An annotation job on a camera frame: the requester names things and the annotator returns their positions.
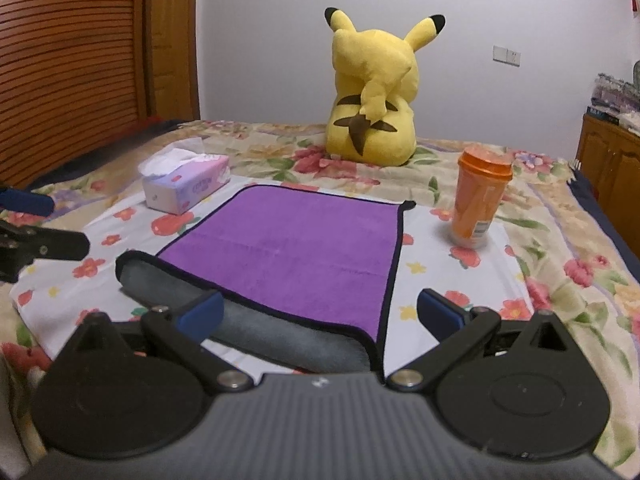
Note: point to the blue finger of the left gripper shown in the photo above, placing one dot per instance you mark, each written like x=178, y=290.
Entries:
x=16, y=200

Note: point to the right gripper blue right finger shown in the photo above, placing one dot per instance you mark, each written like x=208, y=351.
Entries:
x=462, y=336

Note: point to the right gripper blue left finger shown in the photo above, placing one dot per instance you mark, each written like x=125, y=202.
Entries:
x=176, y=335

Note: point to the purple and grey towel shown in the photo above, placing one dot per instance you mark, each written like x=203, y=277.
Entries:
x=307, y=277

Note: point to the white flower-print cloth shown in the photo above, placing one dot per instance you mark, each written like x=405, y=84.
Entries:
x=53, y=296

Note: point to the floral bed blanket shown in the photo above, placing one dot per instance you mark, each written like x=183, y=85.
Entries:
x=548, y=248

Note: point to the purple tissue box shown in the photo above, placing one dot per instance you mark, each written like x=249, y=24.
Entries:
x=181, y=175

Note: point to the orange plastic cup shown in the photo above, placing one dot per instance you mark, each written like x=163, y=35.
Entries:
x=482, y=179

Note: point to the wooden slatted headboard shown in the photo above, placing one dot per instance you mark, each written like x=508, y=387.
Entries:
x=72, y=80

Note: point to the yellow Pikachu plush toy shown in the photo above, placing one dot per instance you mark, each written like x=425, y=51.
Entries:
x=376, y=80

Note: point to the wooden side cabinet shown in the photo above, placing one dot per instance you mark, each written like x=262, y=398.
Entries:
x=609, y=159

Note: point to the wooden door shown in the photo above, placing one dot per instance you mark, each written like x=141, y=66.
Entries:
x=170, y=59

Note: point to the stack of items on cabinet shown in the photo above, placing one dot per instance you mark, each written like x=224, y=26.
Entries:
x=617, y=101

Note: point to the white wall switch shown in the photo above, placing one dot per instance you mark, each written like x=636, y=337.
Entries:
x=506, y=56

